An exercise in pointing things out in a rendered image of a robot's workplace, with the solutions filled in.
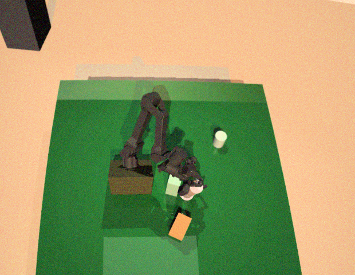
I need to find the glass french press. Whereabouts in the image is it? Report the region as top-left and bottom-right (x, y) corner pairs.
(181, 179), (208, 201)

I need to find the pale green rectangular block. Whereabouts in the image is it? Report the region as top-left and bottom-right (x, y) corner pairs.
(165, 175), (181, 196)

